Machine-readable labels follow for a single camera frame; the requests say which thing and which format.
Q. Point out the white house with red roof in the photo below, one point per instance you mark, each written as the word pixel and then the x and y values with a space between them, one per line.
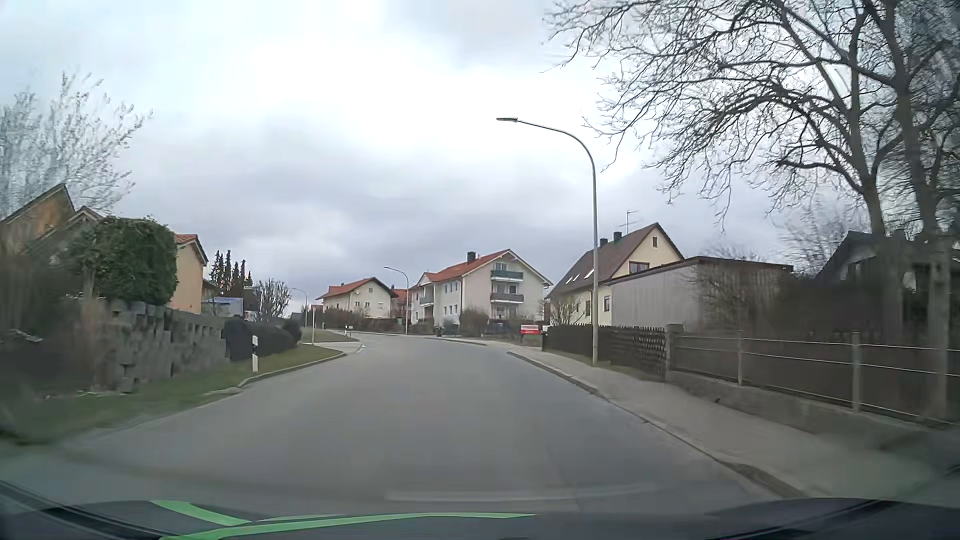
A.
pixel 480 292

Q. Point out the red and white sign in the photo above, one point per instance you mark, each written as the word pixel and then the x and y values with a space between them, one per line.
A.
pixel 530 329

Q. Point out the cream house with red roof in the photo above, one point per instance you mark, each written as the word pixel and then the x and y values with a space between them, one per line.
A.
pixel 360 298

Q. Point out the yellow house with brown roof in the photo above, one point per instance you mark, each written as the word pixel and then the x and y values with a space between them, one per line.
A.
pixel 622 259

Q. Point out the dark wooden lattice fence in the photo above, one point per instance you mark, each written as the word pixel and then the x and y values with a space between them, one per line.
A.
pixel 607 343

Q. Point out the grey asphalt road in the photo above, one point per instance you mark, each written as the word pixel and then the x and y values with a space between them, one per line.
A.
pixel 405 420

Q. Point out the small bare tree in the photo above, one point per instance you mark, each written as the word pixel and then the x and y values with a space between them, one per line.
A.
pixel 274 298

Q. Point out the grey flat-roofed garage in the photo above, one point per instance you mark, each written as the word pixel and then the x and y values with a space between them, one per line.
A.
pixel 690 296

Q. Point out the dark trimmed hedge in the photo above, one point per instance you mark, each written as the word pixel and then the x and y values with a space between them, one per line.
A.
pixel 259 337

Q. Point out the group of dark conifers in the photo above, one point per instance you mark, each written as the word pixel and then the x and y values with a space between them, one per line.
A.
pixel 229 271

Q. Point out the car's own bonnet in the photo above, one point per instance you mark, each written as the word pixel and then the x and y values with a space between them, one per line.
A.
pixel 480 521

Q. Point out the grey paved pavement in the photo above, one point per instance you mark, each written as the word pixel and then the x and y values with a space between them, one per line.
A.
pixel 720 427

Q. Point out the orange house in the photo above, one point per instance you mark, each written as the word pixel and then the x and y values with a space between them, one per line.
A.
pixel 187 277

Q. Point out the round green trimmed bush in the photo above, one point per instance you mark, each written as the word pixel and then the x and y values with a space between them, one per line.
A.
pixel 131 259

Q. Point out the grass verge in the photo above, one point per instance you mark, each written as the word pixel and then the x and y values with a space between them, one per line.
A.
pixel 150 397

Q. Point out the dark-roofed house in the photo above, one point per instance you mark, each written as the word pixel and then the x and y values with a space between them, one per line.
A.
pixel 862 255

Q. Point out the large bare tree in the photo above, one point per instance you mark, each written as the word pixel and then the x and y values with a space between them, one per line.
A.
pixel 862 150

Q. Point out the bare birch tree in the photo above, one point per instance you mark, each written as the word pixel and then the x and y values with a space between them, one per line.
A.
pixel 60 142

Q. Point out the brown wooden house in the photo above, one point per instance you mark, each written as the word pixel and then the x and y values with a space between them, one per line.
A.
pixel 37 221

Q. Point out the tall curved lamp post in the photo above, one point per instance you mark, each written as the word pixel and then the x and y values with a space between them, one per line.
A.
pixel 595 262

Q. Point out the thin lamp post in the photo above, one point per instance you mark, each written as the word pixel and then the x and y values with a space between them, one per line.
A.
pixel 305 304

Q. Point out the white marker post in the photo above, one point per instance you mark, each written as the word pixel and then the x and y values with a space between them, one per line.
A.
pixel 255 352

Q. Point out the grey stone block wall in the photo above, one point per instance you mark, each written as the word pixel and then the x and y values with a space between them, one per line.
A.
pixel 157 341

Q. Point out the grey metal rail fence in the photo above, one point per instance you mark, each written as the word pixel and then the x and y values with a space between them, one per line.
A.
pixel 817 371

